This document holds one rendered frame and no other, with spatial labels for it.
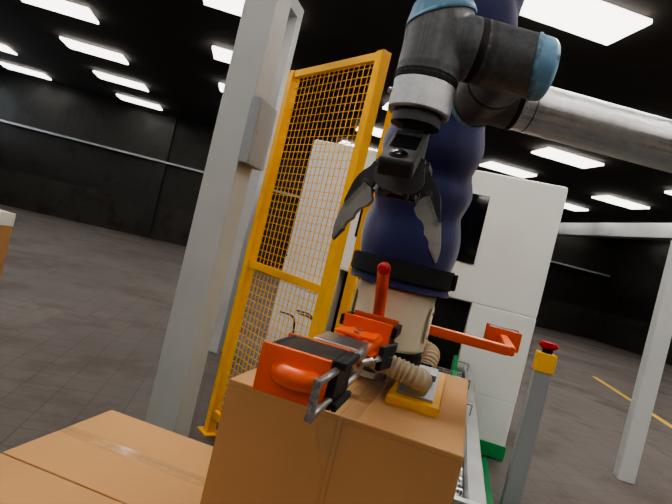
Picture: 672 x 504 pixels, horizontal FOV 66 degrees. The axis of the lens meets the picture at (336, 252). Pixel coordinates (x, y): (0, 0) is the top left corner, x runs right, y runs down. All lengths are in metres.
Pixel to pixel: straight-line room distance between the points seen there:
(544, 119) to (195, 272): 1.84
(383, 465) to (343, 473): 0.07
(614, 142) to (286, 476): 0.78
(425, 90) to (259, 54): 1.84
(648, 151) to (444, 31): 0.44
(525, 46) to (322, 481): 0.72
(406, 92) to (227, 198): 1.74
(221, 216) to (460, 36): 1.79
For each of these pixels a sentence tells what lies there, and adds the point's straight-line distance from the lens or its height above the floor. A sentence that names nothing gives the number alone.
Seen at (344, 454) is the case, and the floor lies 0.89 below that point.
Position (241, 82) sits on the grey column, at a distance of 2.51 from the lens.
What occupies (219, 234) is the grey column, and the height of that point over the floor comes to 1.13.
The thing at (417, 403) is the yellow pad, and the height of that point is 0.96.
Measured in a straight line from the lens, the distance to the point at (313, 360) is 0.52.
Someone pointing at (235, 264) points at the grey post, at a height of 0.82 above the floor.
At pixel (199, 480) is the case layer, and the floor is 0.54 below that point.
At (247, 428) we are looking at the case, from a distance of 0.92.
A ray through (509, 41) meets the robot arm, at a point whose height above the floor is 1.53.
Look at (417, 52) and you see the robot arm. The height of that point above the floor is 1.49.
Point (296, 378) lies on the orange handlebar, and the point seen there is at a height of 1.08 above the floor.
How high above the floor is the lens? 1.21
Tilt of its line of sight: 1 degrees down
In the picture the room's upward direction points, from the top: 14 degrees clockwise
